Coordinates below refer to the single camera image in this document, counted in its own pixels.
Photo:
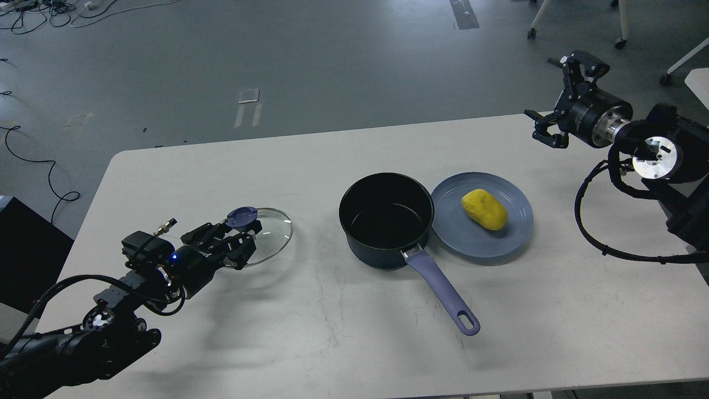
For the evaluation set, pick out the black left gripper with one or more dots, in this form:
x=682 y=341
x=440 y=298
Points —
x=192 y=269

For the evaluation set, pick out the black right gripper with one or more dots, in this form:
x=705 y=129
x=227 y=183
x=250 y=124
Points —
x=580 y=112

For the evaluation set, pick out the glass pot lid blue knob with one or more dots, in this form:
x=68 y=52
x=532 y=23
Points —
x=271 y=228

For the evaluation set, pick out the yellow potato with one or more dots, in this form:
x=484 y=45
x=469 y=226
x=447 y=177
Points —
x=484 y=209

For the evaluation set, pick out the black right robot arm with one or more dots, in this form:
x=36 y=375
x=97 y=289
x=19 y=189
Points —
x=662 y=157

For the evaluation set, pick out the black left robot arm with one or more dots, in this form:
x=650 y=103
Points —
x=111 y=336

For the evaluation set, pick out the white table leg with caster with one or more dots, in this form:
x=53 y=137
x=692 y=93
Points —
x=667 y=77

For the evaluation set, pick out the white chair leg with caster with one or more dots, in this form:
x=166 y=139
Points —
x=624 y=17

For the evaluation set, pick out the blue round plate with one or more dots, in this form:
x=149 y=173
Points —
x=462 y=235

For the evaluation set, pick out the black box left edge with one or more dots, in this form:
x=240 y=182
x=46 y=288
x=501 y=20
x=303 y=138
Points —
x=33 y=253

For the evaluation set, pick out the dark blue saucepan purple handle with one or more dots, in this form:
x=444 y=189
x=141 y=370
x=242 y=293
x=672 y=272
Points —
x=387 y=218

